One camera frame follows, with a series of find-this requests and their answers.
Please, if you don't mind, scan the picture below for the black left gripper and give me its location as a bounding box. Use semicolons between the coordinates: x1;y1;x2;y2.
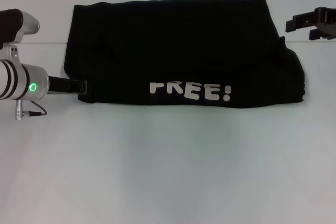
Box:
47;75;92;97

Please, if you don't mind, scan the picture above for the black t-shirt with white print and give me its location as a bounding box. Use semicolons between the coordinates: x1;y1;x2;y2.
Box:
64;0;306;110

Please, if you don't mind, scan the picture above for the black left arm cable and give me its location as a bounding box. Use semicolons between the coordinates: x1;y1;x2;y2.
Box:
14;99;48;121

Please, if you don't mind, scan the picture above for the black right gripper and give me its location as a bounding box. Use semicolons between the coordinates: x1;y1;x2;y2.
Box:
285;6;336;42

